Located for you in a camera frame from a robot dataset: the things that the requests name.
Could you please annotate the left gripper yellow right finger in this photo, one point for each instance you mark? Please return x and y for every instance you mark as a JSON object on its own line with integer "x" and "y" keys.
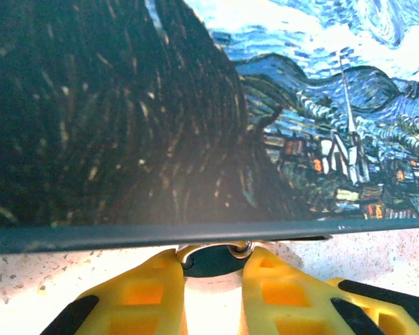
{"x": 283, "y": 300}

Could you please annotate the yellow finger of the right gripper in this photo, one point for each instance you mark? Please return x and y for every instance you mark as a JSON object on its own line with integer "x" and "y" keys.
{"x": 391, "y": 322}

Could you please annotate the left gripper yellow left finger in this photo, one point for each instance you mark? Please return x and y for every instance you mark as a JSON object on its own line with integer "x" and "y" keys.
{"x": 143, "y": 296}

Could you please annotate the starry night print tin box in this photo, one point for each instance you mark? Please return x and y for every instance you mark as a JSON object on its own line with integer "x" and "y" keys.
{"x": 125, "y": 104}

